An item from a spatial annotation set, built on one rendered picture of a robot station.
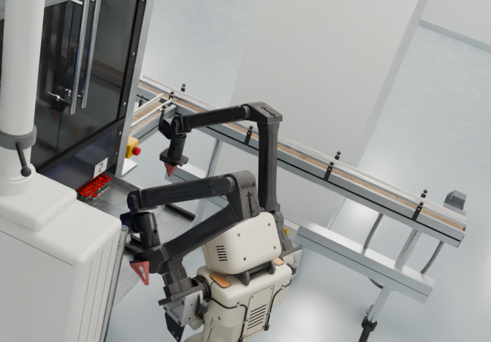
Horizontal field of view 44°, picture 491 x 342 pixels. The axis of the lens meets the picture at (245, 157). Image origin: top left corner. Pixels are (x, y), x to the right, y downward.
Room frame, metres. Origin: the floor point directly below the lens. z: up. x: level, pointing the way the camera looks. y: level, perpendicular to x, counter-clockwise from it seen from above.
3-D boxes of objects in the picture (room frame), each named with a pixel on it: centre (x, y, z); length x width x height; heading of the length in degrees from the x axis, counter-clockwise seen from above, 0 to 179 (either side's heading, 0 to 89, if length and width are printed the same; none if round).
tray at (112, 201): (2.03, 0.46, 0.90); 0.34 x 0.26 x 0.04; 76
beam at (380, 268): (2.80, -0.36, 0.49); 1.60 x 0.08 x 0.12; 75
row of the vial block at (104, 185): (2.05, 0.55, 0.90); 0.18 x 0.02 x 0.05; 166
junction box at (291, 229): (2.75, -0.33, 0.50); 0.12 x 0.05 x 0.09; 75
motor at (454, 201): (2.82, -1.12, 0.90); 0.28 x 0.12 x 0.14; 165
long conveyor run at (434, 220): (2.84, -0.22, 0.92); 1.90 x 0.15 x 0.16; 75
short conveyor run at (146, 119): (2.62, 0.58, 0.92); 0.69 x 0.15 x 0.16; 165
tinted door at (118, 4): (1.98, 0.59, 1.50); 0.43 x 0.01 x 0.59; 165
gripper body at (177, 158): (2.06, 0.27, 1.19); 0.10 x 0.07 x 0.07; 75
